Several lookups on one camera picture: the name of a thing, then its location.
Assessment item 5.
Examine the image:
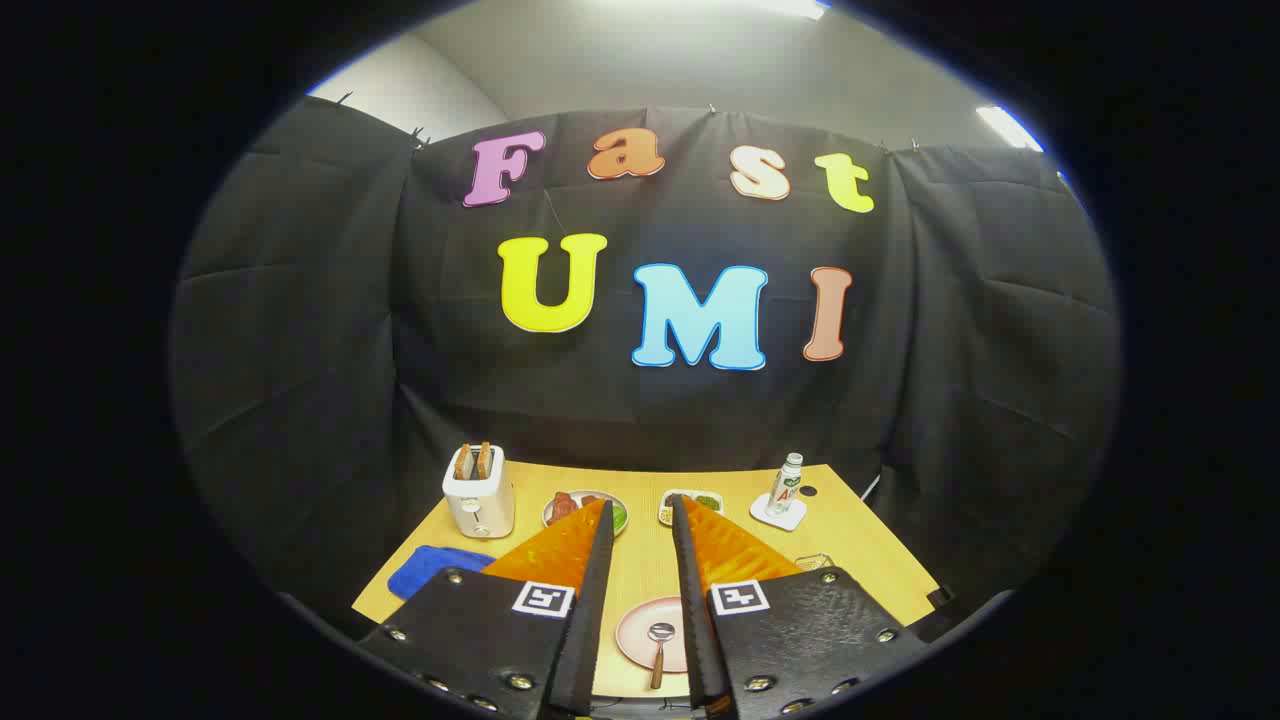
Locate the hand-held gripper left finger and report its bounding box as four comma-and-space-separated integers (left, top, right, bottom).
357, 497, 615, 720

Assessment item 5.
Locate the clear plastic drink bottle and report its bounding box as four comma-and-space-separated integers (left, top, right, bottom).
766, 453, 804, 518

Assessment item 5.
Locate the white square coaster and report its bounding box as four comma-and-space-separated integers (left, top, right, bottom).
749, 492, 808, 532

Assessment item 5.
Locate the grey food plate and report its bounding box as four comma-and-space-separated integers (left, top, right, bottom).
542, 489, 630, 538

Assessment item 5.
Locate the wooden handle metal spoon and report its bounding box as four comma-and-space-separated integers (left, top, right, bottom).
647, 622, 677, 691

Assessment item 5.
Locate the white toaster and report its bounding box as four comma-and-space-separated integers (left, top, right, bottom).
442, 445, 517, 540

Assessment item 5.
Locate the blue folded cloth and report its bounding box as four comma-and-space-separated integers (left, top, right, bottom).
387, 545, 496, 601

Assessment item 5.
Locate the white divided bean dish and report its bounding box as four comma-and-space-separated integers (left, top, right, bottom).
657, 488, 725, 528

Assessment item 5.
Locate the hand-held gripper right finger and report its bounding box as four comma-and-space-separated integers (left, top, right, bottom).
669, 494, 931, 720

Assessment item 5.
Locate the pink plate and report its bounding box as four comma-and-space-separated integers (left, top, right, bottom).
615, 596, 691, 674

